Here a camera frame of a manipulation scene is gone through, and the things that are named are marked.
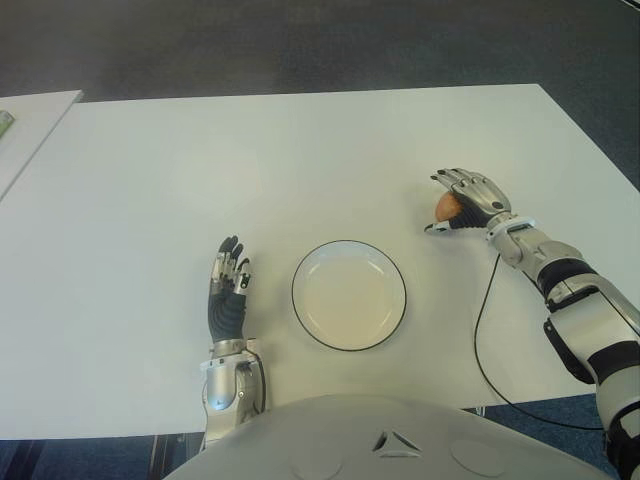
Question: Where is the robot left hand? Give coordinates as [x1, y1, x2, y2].
[207, 234, 253, 346]

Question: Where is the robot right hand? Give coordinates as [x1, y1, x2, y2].
[423, 167, 514, 234]

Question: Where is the red yellow apple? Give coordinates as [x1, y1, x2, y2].
[434, 192, 464, 223]

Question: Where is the white plate black rim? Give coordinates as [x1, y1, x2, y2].
[291, 240, 408, 353]

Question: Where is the grey robot torso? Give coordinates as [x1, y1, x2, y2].
[162, 393, 617, 480]

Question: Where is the white side table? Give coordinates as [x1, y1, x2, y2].
[0, 89, 84, 202]

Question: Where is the thin black cable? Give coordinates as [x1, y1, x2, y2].
[472, 253, 609, 432]

